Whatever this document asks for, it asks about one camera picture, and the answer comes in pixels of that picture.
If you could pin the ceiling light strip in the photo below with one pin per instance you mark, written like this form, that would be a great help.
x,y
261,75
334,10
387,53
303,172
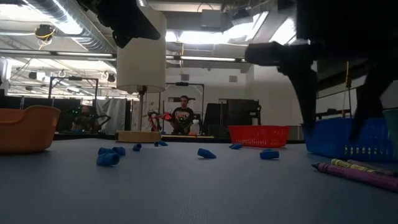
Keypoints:
x,y
207,58
84,54

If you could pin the green plastic bin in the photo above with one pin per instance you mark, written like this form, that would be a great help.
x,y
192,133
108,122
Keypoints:
x,y
392,130

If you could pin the silver ceiling duct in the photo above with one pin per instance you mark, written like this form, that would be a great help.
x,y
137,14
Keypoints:
x,y
81,28

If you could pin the orange plastic bin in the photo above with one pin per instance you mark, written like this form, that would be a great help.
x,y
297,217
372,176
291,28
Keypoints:
x,y
28,133

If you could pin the white shade wooden base lamp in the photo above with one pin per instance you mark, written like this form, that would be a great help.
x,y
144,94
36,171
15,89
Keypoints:
x,y
141,56

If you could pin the black cabinet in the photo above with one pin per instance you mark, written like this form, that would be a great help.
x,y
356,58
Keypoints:
x,y
239,115

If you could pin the small red robot arm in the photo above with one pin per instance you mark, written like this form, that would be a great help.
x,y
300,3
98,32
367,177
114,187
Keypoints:
x,y
158,118

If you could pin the black ceiling camera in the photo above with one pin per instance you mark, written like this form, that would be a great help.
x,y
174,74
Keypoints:
x,y
44,31

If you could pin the black table frame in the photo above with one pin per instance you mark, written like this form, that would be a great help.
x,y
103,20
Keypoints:
x,y
87,136

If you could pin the grey ceiling unit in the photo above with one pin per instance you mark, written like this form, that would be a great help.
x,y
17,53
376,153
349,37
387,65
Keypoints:
x,y
211,18

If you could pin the red mesh basket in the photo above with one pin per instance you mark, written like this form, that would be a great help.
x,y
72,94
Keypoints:
x,y
259,137

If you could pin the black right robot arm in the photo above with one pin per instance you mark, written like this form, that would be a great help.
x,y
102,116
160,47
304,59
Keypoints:
x,y
348,15

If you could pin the grey box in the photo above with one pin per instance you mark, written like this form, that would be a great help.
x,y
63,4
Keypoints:
x,y
297,132

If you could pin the whiteboard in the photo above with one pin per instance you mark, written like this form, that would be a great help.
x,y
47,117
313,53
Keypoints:
x,y
335,101

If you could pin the purple crayon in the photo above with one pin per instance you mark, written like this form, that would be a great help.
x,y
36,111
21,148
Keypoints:
x,y
385,170
357,175

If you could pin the yellow crayon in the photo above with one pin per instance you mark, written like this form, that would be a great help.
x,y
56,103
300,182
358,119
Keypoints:
x,y
354,165

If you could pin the black camera stand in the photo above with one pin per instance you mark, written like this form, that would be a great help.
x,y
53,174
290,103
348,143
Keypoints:
x,y
186,83

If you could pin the grey hanging cloth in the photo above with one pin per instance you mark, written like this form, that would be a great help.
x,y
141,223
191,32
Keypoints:
x,y
115,115

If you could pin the blue mesh basket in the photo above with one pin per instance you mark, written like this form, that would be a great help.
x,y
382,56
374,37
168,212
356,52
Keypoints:
x,y
332,140

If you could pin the person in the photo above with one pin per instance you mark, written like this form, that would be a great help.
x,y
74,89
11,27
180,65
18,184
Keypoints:
x,y
83,119
183,116

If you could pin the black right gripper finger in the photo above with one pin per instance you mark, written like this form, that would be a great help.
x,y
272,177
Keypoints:
x,y
370,102
306,96

